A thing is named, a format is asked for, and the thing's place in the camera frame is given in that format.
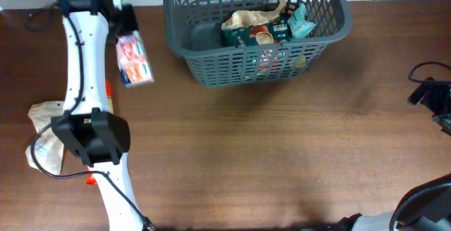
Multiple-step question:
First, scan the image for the beige paper pouch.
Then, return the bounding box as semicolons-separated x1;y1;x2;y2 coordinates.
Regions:
221;0;287;30

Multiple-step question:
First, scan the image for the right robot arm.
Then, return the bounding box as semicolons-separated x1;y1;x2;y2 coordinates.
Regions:
327;77;450;231

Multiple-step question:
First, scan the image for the San Remo spaghetti packet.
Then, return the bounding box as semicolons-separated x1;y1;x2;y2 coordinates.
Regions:
85;80;114;185

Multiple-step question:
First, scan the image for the dark grey plastic basket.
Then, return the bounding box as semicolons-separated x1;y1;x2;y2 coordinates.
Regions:
163;0;352;87

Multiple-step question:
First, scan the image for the green Nescafe coffee bag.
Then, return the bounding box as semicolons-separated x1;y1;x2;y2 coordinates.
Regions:
221;18;307;75

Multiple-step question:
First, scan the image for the clear plastic pouch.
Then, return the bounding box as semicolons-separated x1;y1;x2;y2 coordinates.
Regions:
28;101;64;175

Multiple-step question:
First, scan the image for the small teal white packet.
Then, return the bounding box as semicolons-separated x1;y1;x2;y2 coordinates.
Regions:
288;4;316;39

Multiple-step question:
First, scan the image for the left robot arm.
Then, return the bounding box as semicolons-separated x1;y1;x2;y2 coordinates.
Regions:
50;0;155;230

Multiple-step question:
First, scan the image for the Kleenex tissue multipack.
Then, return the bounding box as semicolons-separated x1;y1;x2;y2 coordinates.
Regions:
116;30;154;87

